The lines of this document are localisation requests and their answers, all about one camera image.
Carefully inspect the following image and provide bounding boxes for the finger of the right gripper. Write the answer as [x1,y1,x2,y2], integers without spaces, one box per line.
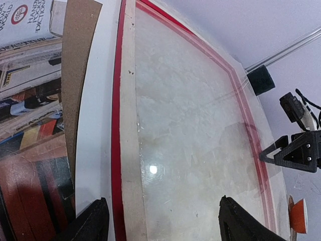
[259,136,289,162]
[274,131,320,173]

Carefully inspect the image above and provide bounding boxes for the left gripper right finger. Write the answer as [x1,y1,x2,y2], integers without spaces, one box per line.
[219,196,284,241]

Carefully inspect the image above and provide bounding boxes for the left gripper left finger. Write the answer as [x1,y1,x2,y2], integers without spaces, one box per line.
[54,197,109,241]

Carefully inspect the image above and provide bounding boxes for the cat and books photo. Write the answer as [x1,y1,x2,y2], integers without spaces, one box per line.
[1,1,75,240]

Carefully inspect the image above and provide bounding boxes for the clear acrylic sheet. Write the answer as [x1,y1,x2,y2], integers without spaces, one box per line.
[135,9,289,240]

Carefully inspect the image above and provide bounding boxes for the red wooden picture frame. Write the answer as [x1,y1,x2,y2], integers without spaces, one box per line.
[111,1,290,240]

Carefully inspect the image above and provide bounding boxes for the white photo mat board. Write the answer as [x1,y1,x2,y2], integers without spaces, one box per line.
[75,1,121,215]

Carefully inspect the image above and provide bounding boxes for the white orange bowl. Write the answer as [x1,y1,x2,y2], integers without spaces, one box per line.
[288,194,308,234]

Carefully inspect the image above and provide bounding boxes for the dark green mug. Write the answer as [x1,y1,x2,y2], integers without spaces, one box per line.
[247,65,275,96]

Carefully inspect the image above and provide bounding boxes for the brown backing board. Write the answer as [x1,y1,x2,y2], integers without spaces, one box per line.
[61,0,102,184]

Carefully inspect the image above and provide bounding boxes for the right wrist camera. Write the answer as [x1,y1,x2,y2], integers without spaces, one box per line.
[279,92,304,123]

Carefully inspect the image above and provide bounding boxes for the right aluminium post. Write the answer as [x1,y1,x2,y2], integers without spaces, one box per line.
[245,26,320,72]

